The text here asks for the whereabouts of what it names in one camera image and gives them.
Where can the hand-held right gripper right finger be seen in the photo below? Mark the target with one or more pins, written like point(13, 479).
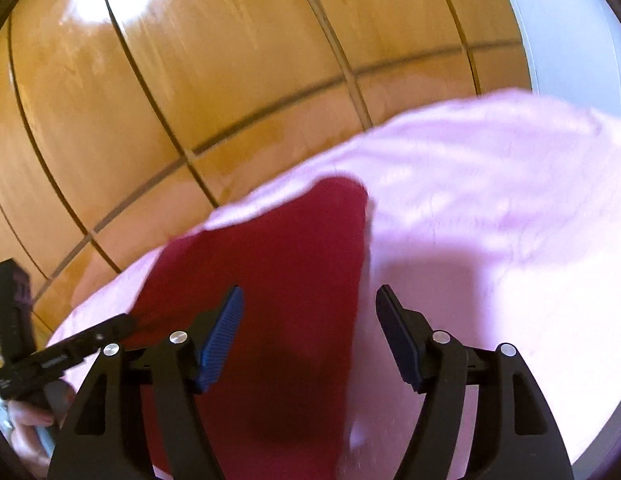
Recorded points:
point(398, 332)

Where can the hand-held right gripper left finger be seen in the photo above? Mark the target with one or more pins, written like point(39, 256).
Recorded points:
point(221, 332)

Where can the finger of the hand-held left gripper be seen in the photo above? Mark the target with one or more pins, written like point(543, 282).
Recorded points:
point(98, 335)

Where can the dark red cloth garment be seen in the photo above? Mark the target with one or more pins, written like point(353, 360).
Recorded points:
point(290, 260)

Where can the person's left hand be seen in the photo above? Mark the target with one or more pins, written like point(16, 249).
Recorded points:
point(33, 430)

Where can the pink blanket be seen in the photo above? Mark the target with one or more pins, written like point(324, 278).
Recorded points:
point(490, 185)

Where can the wooden wardrobe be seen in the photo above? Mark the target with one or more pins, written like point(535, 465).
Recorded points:
point(190, 85)

